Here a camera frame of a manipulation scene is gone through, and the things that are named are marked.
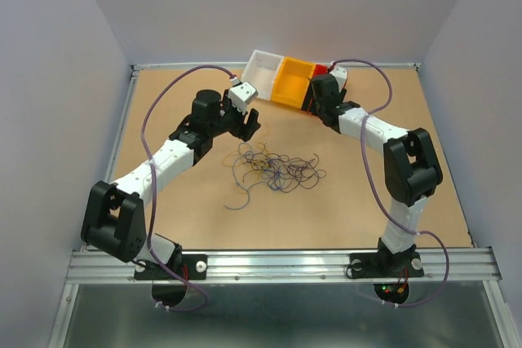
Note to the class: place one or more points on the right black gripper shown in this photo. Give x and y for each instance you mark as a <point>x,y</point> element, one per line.
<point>343,93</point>

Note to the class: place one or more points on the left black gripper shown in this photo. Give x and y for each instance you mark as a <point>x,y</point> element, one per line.
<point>242,131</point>

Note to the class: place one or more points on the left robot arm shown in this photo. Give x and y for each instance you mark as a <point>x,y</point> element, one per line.
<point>114,219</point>

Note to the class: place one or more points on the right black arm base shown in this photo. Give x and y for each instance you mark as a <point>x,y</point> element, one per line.
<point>383,263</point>

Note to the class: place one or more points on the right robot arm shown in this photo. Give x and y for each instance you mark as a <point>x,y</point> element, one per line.
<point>412,170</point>

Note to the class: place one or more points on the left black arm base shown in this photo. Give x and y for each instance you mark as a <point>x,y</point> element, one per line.
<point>190,266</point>

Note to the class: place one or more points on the red plastic bin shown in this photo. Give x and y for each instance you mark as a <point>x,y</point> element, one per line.
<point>318,70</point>

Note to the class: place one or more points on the yellow plastic bin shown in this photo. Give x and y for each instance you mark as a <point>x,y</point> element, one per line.
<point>291,83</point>

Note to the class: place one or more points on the white plastic bin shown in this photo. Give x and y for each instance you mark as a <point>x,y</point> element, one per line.
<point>261,71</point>

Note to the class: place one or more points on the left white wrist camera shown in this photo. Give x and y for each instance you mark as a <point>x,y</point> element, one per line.
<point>241,94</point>

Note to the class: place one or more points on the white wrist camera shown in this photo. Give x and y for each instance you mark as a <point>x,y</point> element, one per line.
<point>241,94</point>
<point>340,74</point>

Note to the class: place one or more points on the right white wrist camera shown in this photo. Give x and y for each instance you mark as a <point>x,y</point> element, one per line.
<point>340,74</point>

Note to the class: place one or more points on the aluminium front rail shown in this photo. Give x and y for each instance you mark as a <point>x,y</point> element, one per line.
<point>265,267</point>

